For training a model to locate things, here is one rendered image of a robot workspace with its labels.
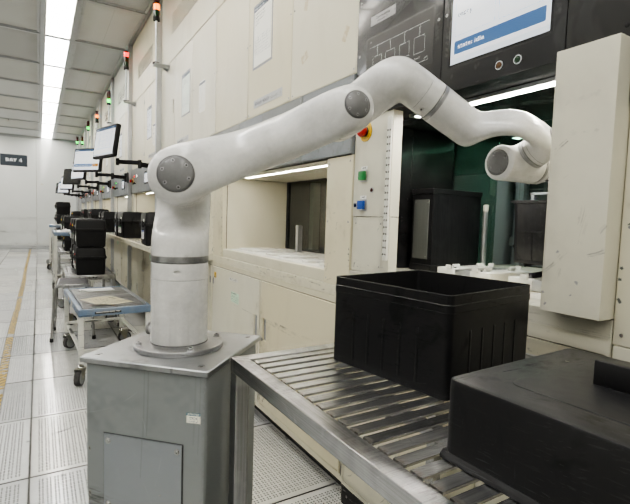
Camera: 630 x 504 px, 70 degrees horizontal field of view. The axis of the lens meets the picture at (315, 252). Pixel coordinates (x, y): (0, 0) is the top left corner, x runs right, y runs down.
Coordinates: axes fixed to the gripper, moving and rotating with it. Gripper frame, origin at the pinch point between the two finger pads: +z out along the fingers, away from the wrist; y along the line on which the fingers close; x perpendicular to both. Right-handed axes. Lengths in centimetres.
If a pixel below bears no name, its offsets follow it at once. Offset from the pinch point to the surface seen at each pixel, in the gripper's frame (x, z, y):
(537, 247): -20.7, -8.7, -3.2
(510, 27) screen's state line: 31.4, -30.4, 0.4
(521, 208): -10.1, -9.4, -8.4
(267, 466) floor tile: -120, -45, -95
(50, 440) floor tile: -120, -124, -160
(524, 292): -28, -46, 19
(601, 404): -33, -75, 48
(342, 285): -28, -74, -2
